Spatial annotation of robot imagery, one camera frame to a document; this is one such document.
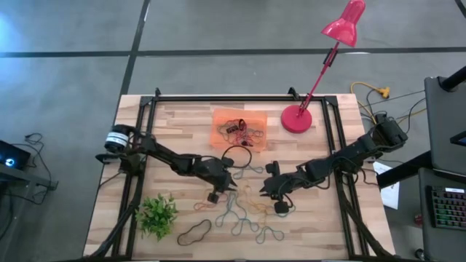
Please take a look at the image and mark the black aluminium table frame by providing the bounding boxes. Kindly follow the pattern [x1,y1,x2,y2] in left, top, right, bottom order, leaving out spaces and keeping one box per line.
[84,87,395,261]

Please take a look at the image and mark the yellow extension cord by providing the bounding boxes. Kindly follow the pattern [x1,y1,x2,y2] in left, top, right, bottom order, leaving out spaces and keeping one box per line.
[349,81,391,124]

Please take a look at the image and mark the green artificial plant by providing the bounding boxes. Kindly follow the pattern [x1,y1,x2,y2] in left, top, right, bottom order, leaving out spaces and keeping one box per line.
[135,193,180,242]

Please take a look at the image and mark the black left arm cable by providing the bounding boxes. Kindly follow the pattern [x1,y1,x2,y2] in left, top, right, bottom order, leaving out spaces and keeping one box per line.
[220,145,253,170]

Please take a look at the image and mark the wide black rubber band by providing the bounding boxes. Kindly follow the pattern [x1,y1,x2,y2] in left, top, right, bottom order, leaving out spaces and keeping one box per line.
[176,218,213,247]

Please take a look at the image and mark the white paper sheet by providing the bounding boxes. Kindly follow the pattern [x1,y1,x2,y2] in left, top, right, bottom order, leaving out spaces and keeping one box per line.
[372,161,400,210]

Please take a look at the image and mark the orange translucent plastic bin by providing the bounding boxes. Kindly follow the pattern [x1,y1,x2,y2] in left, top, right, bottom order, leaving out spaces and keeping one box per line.
[210,108,269,153]

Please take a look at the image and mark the grey panel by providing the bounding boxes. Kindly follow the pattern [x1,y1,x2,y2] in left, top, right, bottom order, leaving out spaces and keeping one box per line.
[424,75,466,176]

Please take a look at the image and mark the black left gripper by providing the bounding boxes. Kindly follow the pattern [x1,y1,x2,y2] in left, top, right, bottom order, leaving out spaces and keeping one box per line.
[196,156,238,205]

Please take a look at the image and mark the grey desk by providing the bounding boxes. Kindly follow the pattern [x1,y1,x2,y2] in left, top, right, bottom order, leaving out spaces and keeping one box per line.
[417,167,466,262]

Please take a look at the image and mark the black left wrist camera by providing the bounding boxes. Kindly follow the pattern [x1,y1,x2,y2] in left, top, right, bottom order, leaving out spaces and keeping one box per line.
[205,162,225,179]

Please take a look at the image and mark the black device blue light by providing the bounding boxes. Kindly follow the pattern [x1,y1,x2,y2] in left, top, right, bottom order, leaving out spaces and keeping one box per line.
[0,140,32,170]

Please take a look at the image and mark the red desk lamp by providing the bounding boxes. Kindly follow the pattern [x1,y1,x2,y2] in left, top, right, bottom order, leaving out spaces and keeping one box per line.
[280,0,367,135]

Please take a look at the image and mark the grey-green rubber band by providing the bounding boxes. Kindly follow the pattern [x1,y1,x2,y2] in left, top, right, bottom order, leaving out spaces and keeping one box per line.
[217,122,241,146]

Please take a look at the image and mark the backlit keyboard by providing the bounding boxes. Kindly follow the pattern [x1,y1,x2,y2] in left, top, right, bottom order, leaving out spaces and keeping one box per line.
[430,186,466,231]

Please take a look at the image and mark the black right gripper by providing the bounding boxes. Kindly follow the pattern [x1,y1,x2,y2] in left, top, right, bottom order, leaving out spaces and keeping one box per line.
[259,161,309,215]

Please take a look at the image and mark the dark red rubber band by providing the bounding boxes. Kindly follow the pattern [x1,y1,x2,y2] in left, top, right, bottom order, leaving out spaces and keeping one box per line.
[229,118,258,147]

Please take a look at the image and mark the black metal bar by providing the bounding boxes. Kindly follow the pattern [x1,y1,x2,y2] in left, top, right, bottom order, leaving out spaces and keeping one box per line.
[376,150,443,189]
[438,65,466,92]

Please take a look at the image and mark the grey side table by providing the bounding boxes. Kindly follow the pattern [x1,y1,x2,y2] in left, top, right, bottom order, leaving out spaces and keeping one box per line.
[0,163,59,262]

